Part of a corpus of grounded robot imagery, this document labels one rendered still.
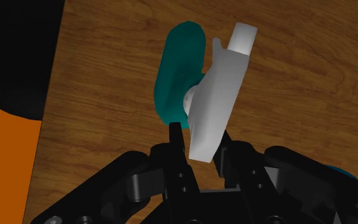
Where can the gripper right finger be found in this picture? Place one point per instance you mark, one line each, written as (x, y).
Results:
(302, 186)

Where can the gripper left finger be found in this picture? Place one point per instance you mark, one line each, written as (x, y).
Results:
(135, 183)

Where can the white and teal kitchen tool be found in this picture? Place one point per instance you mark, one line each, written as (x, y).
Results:
(216, 102)

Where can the teal and white object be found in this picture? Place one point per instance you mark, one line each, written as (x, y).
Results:
(343, 172)

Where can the brown wooden table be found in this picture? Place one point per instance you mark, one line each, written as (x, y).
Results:
(296, 93)

